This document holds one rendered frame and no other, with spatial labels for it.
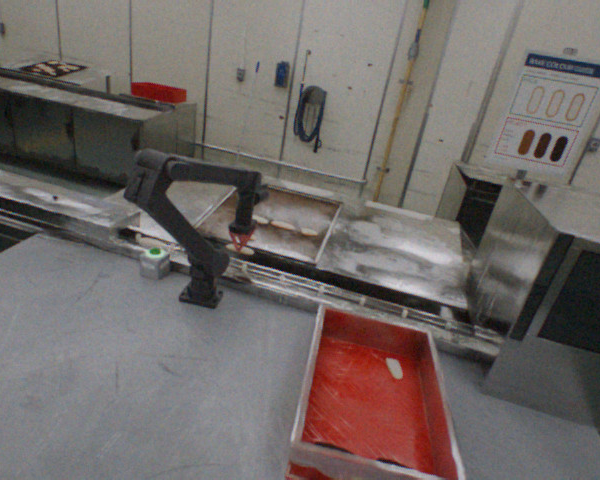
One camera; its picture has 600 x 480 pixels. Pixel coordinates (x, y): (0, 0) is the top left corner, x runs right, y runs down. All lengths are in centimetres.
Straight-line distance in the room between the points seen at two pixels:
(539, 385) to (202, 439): 83
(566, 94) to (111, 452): 188
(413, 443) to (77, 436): 69
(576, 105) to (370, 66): 319
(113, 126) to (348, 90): 256
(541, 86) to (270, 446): 162
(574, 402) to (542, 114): 112
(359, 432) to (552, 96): 148
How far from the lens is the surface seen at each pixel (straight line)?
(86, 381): 104
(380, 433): 99
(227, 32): 533
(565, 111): 194
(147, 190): 91
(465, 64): 456
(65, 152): 460
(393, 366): 115
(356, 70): 487
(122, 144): 412
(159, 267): 133
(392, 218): 180
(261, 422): 94
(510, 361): 116
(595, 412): 130
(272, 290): 127
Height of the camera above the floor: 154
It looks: 25 degrees down
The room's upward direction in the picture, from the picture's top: 10 degrees clockwise
